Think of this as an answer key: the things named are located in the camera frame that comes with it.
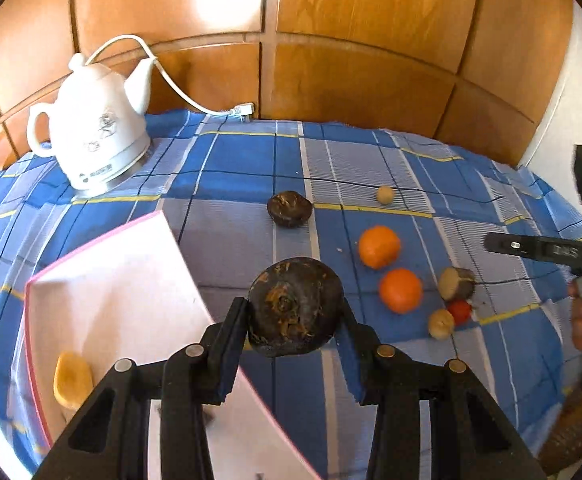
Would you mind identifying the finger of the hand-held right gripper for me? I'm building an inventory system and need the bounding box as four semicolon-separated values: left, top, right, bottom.
483;231;582;273

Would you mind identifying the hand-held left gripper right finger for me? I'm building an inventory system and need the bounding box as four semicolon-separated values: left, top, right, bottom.
337;305;546;480

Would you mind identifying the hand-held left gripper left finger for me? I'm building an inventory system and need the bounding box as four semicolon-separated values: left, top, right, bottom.
31;297;250;480

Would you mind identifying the cut wood log piece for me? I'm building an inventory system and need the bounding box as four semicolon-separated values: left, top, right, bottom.
438;266;477;303

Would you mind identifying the large dark brown fruit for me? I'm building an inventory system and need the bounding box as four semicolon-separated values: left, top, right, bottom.
247;256;344;358

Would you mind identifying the orange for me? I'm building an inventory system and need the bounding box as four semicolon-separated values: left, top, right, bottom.
378;268;424;315
358;225;402;270

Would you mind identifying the small red tomato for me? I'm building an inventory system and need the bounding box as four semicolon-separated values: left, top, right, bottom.
446;300;473;325

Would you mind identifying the white tray with pink rim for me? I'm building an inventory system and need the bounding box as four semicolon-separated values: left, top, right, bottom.
25;210;322;480

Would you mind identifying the small dark brown fruit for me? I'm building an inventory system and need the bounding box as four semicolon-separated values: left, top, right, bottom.
267;191;314;229

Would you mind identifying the yellow round fruit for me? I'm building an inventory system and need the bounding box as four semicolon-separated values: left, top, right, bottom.
53;351;94;409

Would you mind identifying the blue plaid cloth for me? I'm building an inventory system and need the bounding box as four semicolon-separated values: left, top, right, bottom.
0;110;582;480

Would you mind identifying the white ceramic electric kettle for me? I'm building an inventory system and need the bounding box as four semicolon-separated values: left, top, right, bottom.
27;52;156;192

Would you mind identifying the white power cable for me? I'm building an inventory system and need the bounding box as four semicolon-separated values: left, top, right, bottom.
88;35;256;122

